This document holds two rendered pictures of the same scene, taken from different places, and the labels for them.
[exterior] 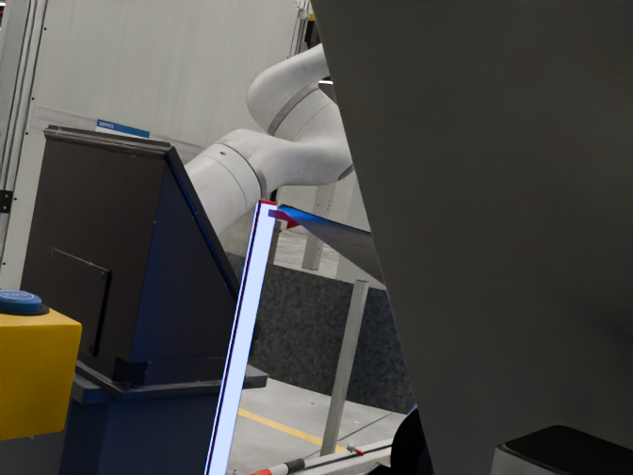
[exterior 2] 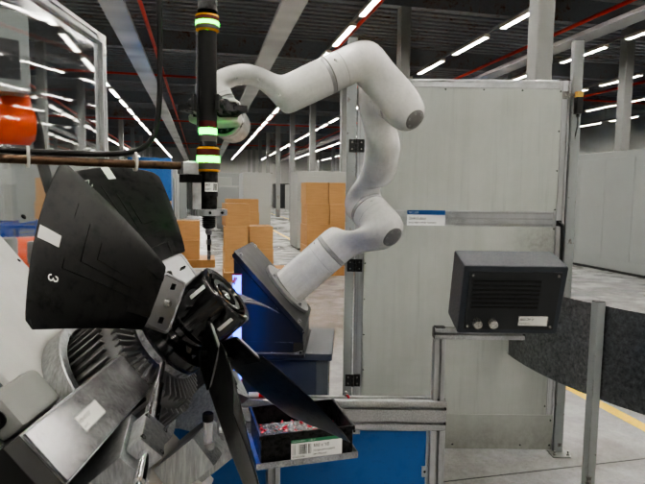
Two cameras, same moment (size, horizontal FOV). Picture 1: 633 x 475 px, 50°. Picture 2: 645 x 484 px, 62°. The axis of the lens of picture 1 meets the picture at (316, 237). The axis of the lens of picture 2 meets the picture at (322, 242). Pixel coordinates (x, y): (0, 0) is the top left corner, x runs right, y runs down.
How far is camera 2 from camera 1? 1.15 m
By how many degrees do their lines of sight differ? 50
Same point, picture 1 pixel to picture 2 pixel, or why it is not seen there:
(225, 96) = (503, 174)
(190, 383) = (267, 352)
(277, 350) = (550, 356)
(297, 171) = (355, 245)
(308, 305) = (565, 322)
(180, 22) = (455, 136)
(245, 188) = (322, 258)
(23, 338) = not seen: hidden behind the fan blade
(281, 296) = not seen: hidden behind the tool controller
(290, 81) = (352, 197)
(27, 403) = not seen: hidden behind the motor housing
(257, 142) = (329, 234)
